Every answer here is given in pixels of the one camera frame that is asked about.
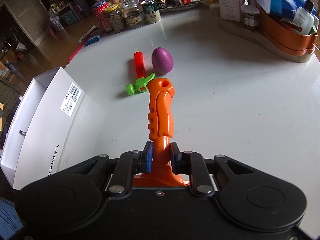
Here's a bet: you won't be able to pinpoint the red can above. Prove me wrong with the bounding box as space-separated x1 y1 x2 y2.
91 1 113 34

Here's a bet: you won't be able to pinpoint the teal storage bin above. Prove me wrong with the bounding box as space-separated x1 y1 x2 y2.
61 11 77 26

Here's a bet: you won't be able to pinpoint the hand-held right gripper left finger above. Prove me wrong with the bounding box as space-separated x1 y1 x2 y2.
69 142 153 196

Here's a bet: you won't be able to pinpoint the blue packet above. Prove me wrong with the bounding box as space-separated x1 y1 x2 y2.
256 0 308 22

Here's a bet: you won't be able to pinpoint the orange toy tool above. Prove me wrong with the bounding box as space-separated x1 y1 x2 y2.
133 78 190 187

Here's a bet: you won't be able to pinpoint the white bottle with black cap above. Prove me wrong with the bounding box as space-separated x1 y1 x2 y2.
292 0 315 35

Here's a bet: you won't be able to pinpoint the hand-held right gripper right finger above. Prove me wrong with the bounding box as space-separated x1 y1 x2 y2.
170 142 254 197

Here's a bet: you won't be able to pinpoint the long red stick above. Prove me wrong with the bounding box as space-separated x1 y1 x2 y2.
63 41 87 69

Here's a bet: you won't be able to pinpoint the white carton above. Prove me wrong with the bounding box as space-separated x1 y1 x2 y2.
217 0 245 22

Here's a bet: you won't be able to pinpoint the orange basket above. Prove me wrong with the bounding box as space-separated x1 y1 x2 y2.
258 7 318 56

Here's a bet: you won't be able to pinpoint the blue flat box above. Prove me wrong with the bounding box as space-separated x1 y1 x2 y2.
84 29 104 47

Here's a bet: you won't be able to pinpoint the green and white cup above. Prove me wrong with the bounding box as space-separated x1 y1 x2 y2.
141 0 162 24

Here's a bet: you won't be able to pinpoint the storage shelf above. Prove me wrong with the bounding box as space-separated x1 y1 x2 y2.
47 0 83 31

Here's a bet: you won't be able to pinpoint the white flat box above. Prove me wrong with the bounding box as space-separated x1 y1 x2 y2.
79 25 98 43

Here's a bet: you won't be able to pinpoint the green quilted cloth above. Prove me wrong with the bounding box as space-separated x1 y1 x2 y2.
0 76 22 131

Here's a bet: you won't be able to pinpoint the seed jar with yellow lid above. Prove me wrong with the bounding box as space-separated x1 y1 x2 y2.
104 5 126 33

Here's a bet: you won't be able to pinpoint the small dark jar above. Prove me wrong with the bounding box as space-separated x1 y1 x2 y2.
240 5 261 32

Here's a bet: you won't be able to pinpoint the purple toy egg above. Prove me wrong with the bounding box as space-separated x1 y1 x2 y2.
151 47 174 75

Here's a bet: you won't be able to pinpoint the person's blue jeans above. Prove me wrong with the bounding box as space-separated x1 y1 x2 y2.
0 196 24 240

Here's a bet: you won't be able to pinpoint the red and green toy hammer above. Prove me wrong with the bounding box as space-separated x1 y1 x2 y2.
125 51 156 96

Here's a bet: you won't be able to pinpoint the white cardboard box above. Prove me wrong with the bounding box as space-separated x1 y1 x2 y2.
0 66 86 191

